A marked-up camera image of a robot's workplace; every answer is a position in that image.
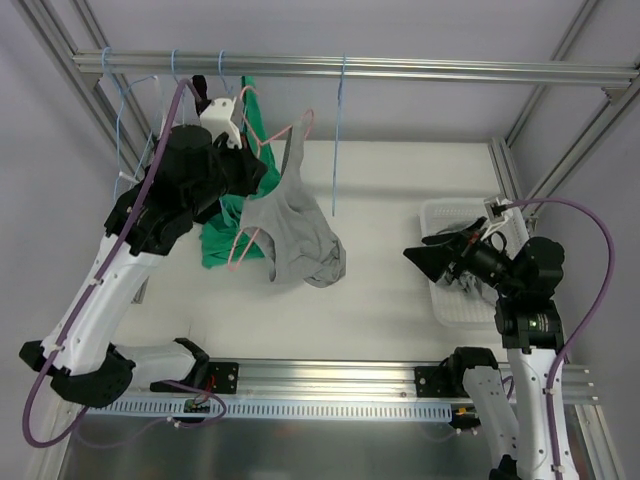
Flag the grey tank top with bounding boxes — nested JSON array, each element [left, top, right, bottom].
[[436, 270, 498, 303], [240, 118, 346, 288]]

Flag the green tank top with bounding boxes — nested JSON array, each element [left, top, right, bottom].
[[200, 76, 281, 269]]

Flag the pink hanger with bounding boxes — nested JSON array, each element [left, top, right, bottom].
[[226, 85, 315, 272]]

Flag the blue hanger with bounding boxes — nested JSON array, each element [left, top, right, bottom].
[[170, 49, 200, 126], [101, 46, 159, 203], [331, 53, 347, 217], [217, 49, 235, 98]]

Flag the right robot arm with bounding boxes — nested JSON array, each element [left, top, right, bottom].
[[403, 217, 579, 479]]

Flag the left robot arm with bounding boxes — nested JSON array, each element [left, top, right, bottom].
[[20, 125, 268, 408]]

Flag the white tank top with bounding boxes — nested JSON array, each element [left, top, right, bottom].
[[116, 75, 168, 185]]

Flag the black tank top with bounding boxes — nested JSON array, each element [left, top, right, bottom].
[[191, 75, 211, 116]]

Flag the white plastic basket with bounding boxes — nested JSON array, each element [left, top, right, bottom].
[[418, 197, 529, 330]]

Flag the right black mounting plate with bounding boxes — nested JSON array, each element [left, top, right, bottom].
[[414, 366, 451, 398]]

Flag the black mounting plate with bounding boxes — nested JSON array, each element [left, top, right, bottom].
[[414, 366, 451, 398], [205, 361, 240, 395]]

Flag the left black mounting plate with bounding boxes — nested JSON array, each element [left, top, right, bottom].
[[205, 361, 240, 395]]

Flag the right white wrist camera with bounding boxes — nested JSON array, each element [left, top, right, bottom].
[[479, 195, 513, 241]]

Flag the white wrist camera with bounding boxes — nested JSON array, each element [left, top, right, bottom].
[[199, 97, 243, 149], [479, 195, 513, 241]]

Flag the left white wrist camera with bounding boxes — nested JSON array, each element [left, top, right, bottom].
[[199, 97, 243, 149]]

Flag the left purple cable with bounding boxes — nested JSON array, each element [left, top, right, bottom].
[[22, 79, 201, 449]]

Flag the purple cable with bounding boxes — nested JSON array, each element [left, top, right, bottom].
[[22, 79, 201, 449], [502, 197, 614, 480]]

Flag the aluminium frame posts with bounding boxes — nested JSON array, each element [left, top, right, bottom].
[[0, 0, 640, 221]]

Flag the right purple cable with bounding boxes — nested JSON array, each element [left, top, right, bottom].
[[502, 197, 614, 480]]

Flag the aluminium hanging rail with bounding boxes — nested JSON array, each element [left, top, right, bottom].
[[72, 50, 639, 88]]

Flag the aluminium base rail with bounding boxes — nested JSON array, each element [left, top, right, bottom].
[[57, 355, 596, 404]]

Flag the slotted cable duct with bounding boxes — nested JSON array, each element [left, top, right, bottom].
[[89, 396, 453, 423]]

